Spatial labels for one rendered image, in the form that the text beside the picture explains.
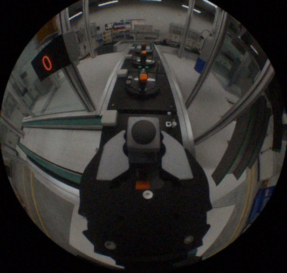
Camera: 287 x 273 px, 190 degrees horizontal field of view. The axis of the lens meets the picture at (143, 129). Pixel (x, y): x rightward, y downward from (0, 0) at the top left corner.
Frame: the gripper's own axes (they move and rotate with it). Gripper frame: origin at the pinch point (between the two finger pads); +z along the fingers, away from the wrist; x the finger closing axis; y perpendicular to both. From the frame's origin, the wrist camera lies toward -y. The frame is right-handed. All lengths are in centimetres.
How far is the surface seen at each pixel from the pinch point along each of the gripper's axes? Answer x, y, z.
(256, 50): 23.2, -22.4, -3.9
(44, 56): -18.9, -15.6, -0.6
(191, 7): 45, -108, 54
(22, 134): -107, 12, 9
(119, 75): -10.4, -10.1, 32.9
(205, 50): 54, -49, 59
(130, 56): -8, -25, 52
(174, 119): 10.5, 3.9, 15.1
